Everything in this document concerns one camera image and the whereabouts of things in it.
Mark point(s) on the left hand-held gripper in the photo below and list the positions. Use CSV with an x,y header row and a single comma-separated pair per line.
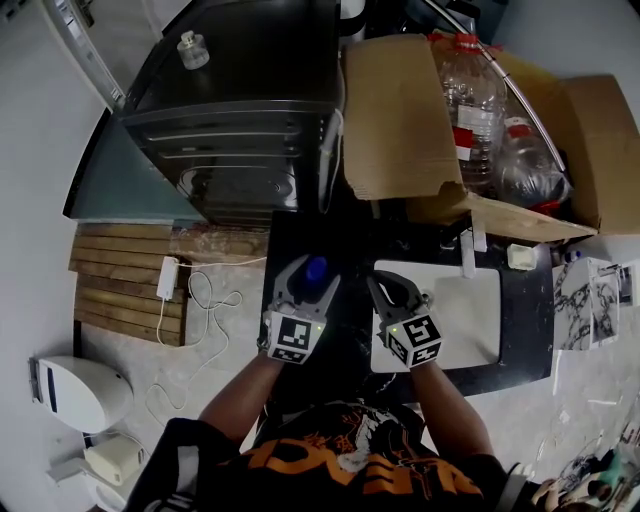
x,y
295,337

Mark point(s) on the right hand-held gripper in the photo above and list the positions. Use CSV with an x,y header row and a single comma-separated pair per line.
x,y
415,340

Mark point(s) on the person's right forearm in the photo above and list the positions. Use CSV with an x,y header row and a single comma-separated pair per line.
x,y
445,410

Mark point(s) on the person's left forearm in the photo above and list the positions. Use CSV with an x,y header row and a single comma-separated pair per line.
x,y
240,395

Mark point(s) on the white sink basin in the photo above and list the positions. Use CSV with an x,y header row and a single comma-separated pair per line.
x,y
465,320

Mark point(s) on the white faucet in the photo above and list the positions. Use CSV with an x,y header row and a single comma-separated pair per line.
x,y
470,255

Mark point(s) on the white soap dish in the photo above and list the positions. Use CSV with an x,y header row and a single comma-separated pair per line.
x,y
521,256

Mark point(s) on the black vanity counter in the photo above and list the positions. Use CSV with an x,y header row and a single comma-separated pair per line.
x,y
525,320

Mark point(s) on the white power adapter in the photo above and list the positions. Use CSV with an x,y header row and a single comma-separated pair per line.
x,y
167,277

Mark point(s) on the person's black orange t-shirt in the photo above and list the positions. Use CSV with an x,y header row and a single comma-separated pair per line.
x,y
325,465

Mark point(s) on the cardboard box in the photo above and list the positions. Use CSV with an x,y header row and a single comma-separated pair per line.
x,y
395,115

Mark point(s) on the black cabinet appliance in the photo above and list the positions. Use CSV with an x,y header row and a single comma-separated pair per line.
x,y
235,125

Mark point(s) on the marble pattern box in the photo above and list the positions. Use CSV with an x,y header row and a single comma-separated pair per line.
x,y
575,305

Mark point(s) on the wooden slat platform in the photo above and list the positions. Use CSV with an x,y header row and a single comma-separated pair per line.
x,y
120,280

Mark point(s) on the small blue-capped bottle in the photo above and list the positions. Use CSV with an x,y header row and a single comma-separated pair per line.
x,y
573,256

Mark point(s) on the small clear plastic jug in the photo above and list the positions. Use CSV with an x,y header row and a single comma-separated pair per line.
x,y
532,170

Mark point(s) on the large clear red-capped jug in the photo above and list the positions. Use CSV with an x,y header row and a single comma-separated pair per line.
x,y
472,100

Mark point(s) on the thin metal rod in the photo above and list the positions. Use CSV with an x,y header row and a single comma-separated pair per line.
x,y
530,115

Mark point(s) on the white rounded appliance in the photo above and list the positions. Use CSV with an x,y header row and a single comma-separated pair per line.
x,y
80,390

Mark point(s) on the cream box appliance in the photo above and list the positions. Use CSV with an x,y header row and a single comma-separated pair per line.
x,y
112,457

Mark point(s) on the glass perfume bottle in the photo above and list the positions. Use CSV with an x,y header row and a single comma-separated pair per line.
x,y
192,50

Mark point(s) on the pile of cluttered items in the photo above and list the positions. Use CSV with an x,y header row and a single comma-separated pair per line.
x,y
590,480

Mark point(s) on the white cooker appliance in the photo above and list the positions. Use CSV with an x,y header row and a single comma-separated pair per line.
x,y
352,12

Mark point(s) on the white wall rack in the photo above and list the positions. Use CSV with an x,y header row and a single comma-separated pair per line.
x,y
80,45

